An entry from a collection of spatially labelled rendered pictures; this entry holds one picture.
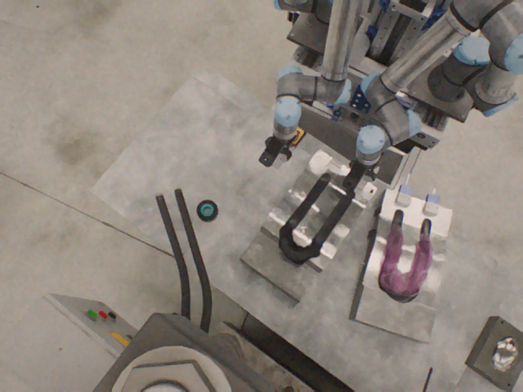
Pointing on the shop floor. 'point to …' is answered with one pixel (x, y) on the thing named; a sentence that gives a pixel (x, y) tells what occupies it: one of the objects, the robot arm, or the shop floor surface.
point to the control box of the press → (65, 344)
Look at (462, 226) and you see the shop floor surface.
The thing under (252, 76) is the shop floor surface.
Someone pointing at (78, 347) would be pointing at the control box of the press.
